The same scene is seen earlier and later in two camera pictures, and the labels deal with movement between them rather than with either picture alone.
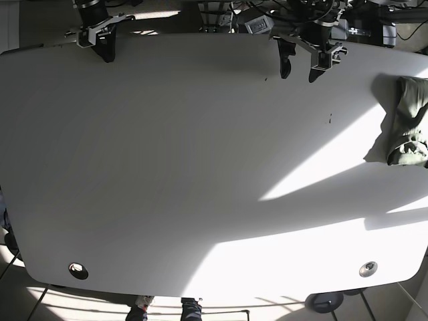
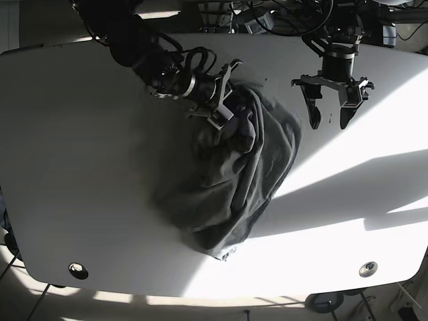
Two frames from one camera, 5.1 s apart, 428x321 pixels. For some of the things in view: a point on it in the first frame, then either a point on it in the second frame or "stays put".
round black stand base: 324,302 stays put
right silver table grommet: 368,269 stays put
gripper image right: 320,58 → 354,91
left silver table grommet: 78,271 stays put
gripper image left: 105,43 → 240,109
